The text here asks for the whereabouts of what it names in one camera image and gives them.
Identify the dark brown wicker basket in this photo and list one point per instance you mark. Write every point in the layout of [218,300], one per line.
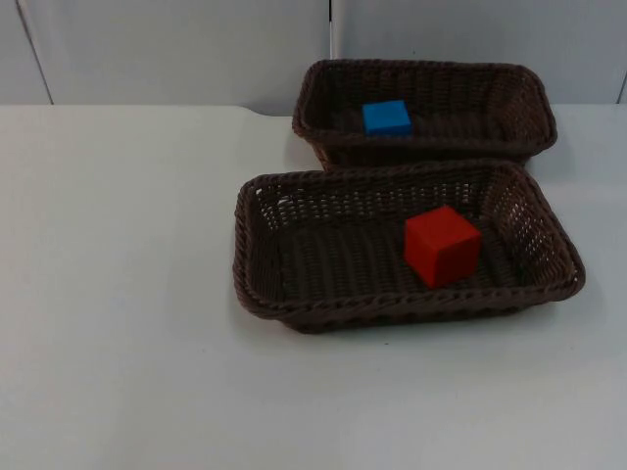
[460,98]
[333,254]

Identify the red cube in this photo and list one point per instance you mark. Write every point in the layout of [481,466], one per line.
[441,247]

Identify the blue cube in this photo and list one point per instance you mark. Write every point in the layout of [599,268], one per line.
[386,117]

